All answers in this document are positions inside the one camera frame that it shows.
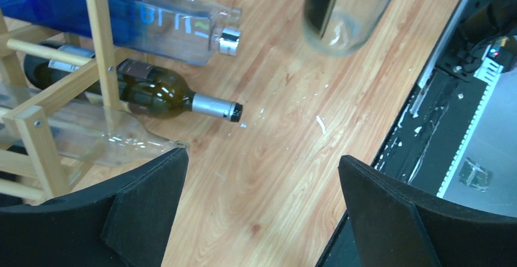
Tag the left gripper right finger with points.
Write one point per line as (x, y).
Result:
(396, 224)

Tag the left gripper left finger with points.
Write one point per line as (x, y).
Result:
(122, 221)

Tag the clear bottle black label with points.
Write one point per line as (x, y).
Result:
(339, 28)

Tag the clear bottle bottom left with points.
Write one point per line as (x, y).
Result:
(90, 133)

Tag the dark green wine bottle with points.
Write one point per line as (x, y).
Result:
(144, 89)

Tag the wooden wine rack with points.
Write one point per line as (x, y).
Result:
(29, 119)

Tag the blue bottle silver cap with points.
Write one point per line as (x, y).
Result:
(186, 30)

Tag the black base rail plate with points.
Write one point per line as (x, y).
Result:
(422, 142)

